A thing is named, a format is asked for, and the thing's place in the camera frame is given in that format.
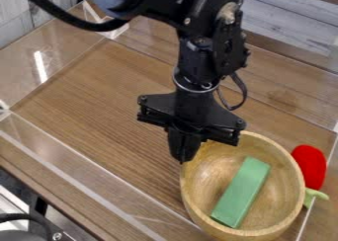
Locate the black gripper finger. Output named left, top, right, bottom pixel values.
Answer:
left=168, top=129, right=185, bottom=163
left=183, top=135, right=201, bottom=162

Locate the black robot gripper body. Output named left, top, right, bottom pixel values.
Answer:
left=137, top=90, right=247, bottom=146

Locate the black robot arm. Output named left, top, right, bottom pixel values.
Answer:
left=92, top=0, right=249, bottom=163

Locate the brown wooden bowl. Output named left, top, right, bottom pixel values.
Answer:
left=179, top=131, right=304, bottom=241

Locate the green rectangular block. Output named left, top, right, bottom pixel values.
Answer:
left=209, top=157, right=271, bottom=228

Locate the red plush strawberry toy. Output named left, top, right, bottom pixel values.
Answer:
left=290, top=144, right=328, bottom=208

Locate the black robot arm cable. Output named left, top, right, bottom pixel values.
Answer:
left=12, top=0, right=133, bottom=33

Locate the clear acrylic corner bracket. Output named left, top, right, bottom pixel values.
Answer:
left=81, top=0, right=131, bottom=40

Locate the black metal table bracket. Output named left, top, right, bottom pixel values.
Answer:
left=28, top=196, right=74, bottom=241

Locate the black cable under table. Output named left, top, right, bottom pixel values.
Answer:
left=0, top=212, right=56, bottom=241

